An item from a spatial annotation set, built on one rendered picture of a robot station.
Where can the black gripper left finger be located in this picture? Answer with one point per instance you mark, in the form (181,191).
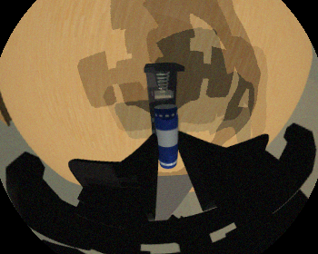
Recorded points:
(137,174)

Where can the blue and grey battery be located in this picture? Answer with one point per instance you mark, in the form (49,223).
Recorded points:
(166,129)

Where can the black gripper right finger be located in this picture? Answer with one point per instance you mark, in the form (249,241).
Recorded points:
(209,165)

